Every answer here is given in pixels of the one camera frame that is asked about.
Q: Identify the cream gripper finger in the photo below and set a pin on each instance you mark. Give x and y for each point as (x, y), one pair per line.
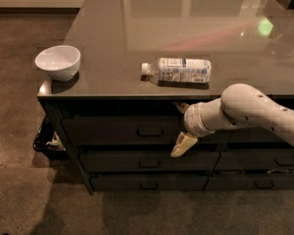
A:
(184, 142)
(181, 106)

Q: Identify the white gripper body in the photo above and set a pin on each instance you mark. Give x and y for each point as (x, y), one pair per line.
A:
(193, 119)

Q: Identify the drawer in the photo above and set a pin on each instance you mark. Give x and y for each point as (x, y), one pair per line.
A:
(258, 159)
(148, 160)
(254, 135)
(135, 182)
(150, 130)
(251, 182)

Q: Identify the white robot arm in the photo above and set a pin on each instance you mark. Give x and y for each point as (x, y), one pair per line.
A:
(239, 106)

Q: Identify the dark grey drawer cabinet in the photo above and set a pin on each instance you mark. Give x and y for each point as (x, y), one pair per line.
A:
(246, 41)

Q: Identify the clear plastic water bottle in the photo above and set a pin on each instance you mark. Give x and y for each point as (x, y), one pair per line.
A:
(181, 70)

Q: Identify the white ceramic bowl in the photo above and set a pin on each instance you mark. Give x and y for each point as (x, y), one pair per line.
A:
(60, 62)

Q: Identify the black bin with trash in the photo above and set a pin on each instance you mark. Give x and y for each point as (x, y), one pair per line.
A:
(47, 142)

